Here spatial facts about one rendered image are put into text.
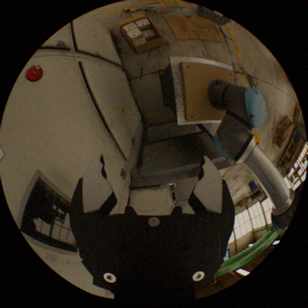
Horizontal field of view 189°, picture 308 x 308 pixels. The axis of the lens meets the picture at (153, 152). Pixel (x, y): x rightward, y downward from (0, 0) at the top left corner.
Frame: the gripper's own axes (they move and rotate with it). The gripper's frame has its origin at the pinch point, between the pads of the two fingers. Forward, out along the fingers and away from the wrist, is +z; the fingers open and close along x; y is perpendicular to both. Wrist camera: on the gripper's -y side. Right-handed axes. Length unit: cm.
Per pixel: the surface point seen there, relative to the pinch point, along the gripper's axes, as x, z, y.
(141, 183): -6.0, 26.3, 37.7
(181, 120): 14.4, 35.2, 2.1
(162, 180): 6.3, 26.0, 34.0
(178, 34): 27, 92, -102
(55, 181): -22.4, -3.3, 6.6
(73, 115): -24.9, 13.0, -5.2
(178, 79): 10.6, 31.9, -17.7
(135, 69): -21, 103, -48
